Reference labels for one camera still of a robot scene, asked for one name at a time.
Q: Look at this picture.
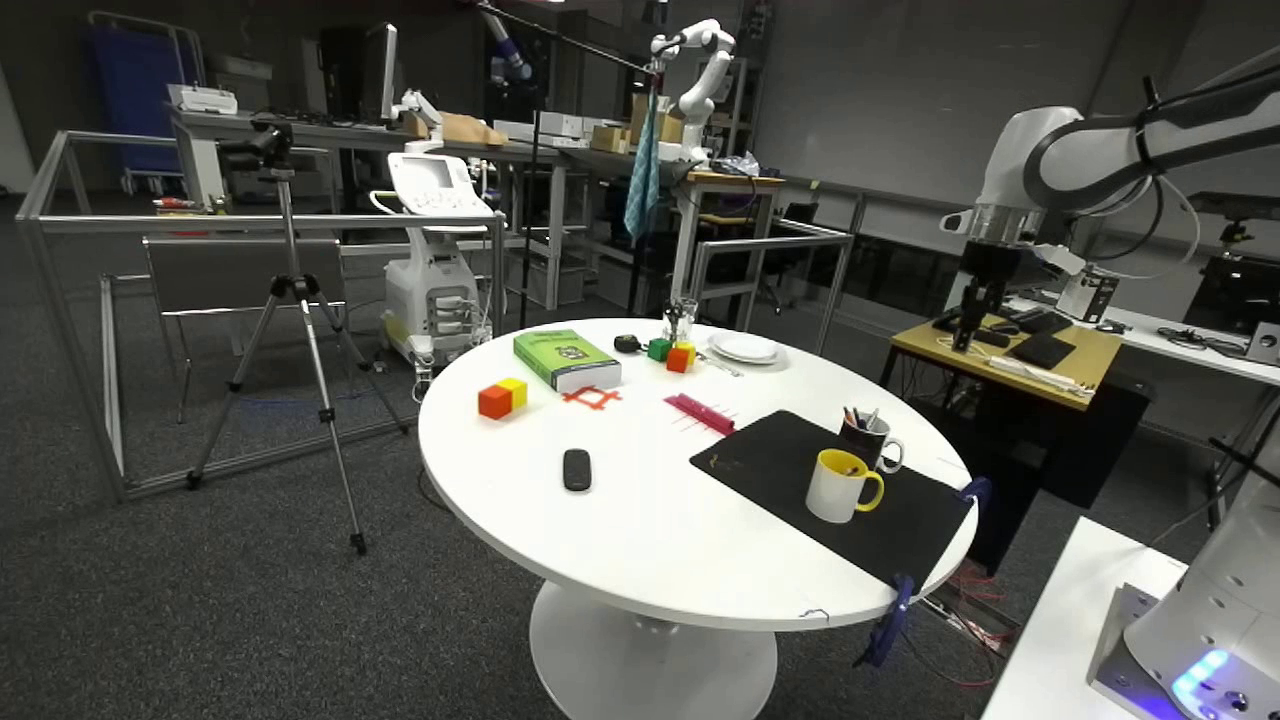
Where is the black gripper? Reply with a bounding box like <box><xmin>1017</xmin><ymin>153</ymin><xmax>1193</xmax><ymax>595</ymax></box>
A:
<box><xmin>953</xmin><ymin>238</ymin><xmax>1032</xmax><ymax>358</ymax></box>

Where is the black pad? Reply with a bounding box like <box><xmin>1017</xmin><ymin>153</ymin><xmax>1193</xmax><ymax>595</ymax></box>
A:
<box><xmin>1006</xmin><ymin>328</ymin><xmax>1080</xmax><ymax>374</ymax></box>

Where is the wooden top side table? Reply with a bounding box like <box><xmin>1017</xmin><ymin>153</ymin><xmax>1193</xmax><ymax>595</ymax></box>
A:
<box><xmin>887</xmin><ymin>311</ymin><xmax>1127</xmax><ymax>416</ymax></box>

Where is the small white box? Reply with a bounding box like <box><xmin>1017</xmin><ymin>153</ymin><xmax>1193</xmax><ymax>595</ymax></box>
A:
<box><xmin>1057</xmin><ymin>260</ymin><xmax>1118</xmax><ymax>328</ymax></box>

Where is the dark and white mug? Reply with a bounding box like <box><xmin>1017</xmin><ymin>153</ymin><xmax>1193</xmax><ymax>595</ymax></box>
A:
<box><xmin>834</xmin><ymin>405</ymin><xmax>913</xmax><ymax>481</ymax></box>

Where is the white mug yellow interior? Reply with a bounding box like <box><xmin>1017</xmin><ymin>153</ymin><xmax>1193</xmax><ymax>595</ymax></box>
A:
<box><xmin>799</xmin><ymin>444</ymin><xmax>887</xmax><ymax>528</ymax></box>

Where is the metal railing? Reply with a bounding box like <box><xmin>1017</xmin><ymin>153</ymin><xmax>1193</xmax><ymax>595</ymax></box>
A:
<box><xmin>684</xmin><ymin>178</ymin><xmax>873</xmax><ymax>352</ymax></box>

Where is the white bench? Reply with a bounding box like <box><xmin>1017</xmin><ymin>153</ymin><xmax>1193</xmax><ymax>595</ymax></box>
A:
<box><xmin>1098</xmin><ymin>301</ymin><xmax>1280</xmax><ymax>393</ymax></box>

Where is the small white plate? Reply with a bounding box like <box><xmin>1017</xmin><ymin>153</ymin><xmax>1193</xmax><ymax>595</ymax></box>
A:
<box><xmin>713</xmin><ymin>333</ymin><xmax>782</xmax><ymax>365</ymax></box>

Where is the black table mat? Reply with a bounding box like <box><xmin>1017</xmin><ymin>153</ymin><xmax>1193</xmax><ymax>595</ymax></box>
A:
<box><xmin>687</xmin><ymin>405</ymin><xmax>976</xmax><ymax>594</ymax></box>

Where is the stack of white plates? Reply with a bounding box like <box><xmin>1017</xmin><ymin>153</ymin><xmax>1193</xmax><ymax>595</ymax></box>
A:
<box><xmin>699</xmin><ymin>333</ymin><xmax>793</xmax><ymax>374</ymax></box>

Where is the black equipment box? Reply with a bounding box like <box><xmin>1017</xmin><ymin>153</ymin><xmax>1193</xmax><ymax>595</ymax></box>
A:
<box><xmin>1184</xmin><ymin>244</ymin><xmax>1280</xmax><ymax>336</ymax></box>

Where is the wooden shelf table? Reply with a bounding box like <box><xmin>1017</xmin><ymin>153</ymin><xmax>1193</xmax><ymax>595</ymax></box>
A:
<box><xmin>666</xmin><ymin>161</ymin><xmax>793</xmax><ymax>311</ymax></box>

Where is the pink comb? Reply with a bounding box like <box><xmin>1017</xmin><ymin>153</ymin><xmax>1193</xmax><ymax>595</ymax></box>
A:
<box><xmin>663</xmin><ymin>393</ymin><xmax>738</xmax><ymax>442</ymax></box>

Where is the tall clear glass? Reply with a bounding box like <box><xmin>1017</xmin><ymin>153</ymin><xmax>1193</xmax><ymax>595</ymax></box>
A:
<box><xmin>659</xmin><ymin>301</ymin><xmax>703</xmax><ymax>347</ymax></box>

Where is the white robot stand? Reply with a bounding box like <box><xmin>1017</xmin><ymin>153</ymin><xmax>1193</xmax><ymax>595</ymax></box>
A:
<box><xmin>976</xmin><ymin>516</ymin><xmax>1193</xmax><ymax>720</ymax></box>

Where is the grey robot mounting plate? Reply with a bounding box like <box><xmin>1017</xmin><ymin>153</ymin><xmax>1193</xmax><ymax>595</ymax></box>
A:
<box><xmin>1083</xmin><ymin>581</ymin><xmax>1280</xmax><ymax>720</ymax></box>

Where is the teal hanging cloth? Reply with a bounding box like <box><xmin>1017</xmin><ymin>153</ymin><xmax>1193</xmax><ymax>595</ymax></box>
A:
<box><xmin>619</xmin><ymin>94</ymin><xmax>666</xmax><ymax>247</ymax></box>

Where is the green book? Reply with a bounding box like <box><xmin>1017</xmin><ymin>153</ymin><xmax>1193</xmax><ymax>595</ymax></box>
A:
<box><xmin>507</xmin><ymin>324</ymin><xmax>626</xmax><ymax>399</ymax></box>

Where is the cardboard box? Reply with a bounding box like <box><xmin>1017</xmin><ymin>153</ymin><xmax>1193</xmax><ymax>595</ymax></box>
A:
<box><xmin>587</xmin><ymin>117</ymin><xmax>640</xmax><ymax>161</ymax></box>
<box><xmin>432</xmin><ymin>108</ymin><xmax>513</xmax><ymax>153</ymax></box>

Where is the black computer mouse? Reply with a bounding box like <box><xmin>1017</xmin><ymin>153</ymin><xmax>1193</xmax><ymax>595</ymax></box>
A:
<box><xmin>559</xmin><ymin>444</ymin><xmax>594</xmax><ymax>496</ymax></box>

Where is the black boom stand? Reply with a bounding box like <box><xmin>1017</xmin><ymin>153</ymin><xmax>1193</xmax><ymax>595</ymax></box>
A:
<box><xmin>473</xmin><ymin>0</ymin><xmax>655</xmax><ymax>333</ymax></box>

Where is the white machine on cart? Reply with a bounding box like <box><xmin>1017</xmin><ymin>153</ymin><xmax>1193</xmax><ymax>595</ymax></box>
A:
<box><xmin>364</xmin><ymin>147</ymin><xmax>499</xmax><ymax>374</ymax></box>

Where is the background workbench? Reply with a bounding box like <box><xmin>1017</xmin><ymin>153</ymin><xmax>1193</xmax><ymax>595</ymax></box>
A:
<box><xmin>168</xmin><ymin>108</ymin><xmax>631</xmax><ymax>324</ymax></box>

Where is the grey panel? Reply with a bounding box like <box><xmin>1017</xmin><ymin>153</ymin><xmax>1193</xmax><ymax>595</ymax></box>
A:
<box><xmin>138</xmin><ymin>238</ymin><xmax>348</xmax><ymax>324</ymax></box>

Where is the blue trolley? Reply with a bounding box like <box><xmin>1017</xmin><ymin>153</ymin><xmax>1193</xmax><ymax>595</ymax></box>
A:
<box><xmin>82</xmin><ymin>7</ymin><xmax>208</xmax><ymax>186</ymax></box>

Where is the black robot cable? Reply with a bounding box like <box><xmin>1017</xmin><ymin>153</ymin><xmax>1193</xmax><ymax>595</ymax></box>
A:
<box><xmin>1063</xmin><ymin>165</ymin><xmax>1207</xmax><ymax>268</ymax></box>

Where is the white table pedestal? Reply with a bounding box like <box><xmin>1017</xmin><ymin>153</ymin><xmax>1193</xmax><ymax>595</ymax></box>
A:
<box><xmin>523</xmin><ymin>581</ymin><xmax>782</xmax><ymax>720</ymax></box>

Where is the grey camera tripod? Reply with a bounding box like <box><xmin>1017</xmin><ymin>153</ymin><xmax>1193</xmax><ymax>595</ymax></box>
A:
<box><xmin>184</xmin><ymin>165</ymin><xmax>411</xmax><ymax>559</ymax></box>

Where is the black tripod camera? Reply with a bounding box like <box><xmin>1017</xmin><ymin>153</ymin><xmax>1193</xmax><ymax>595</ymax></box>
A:
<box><xmin>240</xmin><ymin>117</ymin><xmax>300</xmax><ymax>173</ymax></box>

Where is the metal frame enclosure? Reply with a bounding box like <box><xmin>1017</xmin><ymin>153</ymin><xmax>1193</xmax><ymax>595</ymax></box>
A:
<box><xmin>12</xmin><ymin>124</ymin><xmax>513</xmax><ymax>503</ymax></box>

